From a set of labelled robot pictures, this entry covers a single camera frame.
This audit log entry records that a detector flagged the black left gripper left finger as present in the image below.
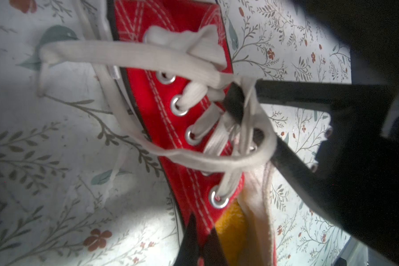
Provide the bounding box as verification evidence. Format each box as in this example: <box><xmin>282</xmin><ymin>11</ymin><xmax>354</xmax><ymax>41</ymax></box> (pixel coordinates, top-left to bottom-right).
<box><xmin>173</xmin><ymin>213</ymin><xmax>200</xmax><ymax>266</ymax></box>

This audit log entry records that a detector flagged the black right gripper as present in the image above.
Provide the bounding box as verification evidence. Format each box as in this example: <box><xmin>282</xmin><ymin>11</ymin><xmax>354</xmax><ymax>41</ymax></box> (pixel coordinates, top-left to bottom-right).
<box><xmin>222</xmin><ymin>0</ymin><xmax>399</xmax><ymax>266</ymax></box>

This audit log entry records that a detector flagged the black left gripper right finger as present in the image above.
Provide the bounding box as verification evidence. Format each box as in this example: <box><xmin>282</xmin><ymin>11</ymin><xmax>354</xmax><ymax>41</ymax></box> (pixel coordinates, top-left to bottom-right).
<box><xmin>202</xmin><ymin>228</ymin><xmax>228</xmax><ymax>266</ymax></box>

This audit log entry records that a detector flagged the yellow insole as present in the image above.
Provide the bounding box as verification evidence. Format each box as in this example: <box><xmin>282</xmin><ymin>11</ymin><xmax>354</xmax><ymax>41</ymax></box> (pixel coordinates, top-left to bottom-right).
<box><xmin>215</xmin><ymin>201</ymin><xmax>248</xmax><ymax>266</ymax></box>

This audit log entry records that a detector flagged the red sneaker one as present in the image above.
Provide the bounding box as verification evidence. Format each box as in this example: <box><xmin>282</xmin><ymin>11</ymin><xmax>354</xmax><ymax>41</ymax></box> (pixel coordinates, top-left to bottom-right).
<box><xmin>37</xmin><ymin>1</ymin><xmax>277</xmax><ymax>266</ymax></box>

